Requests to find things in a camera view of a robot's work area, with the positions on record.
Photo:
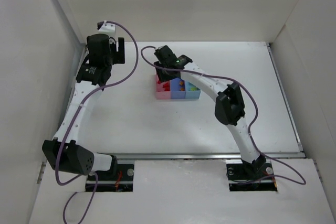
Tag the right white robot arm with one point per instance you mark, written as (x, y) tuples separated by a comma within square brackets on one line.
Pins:
[(229, 103)]

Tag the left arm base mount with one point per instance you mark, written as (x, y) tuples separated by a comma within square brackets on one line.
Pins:
[(119, 182)]

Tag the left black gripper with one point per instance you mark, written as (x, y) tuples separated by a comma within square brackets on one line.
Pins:
[(120, 51)]

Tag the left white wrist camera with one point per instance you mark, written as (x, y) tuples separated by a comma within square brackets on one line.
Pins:
[(107, 28)]

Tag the dark blue container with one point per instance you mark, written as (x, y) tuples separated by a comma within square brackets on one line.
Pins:
[(175, 89)]

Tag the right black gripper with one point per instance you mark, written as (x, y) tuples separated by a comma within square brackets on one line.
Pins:
[(163, 74)]

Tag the front aluminium rail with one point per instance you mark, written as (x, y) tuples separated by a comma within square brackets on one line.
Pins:
[(152, 156)]

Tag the light blue container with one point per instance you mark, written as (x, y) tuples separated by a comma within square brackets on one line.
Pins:
[(191, 95)]

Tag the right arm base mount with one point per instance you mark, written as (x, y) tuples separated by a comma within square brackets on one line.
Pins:
[(240, 181)]

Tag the aluminium rail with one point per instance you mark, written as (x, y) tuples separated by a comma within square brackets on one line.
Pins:
[(152, 156), (75, 65), (293, 125)]

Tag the left aluminium rail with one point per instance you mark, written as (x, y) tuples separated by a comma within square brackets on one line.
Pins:
[(75, 65)]

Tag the pink container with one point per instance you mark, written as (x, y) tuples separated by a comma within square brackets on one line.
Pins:
[(159, 93)]

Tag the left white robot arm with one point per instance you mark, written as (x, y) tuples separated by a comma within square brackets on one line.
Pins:
[(64, 152)]

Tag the right aluminium rail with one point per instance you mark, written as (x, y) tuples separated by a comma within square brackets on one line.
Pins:
[(293, 125)]

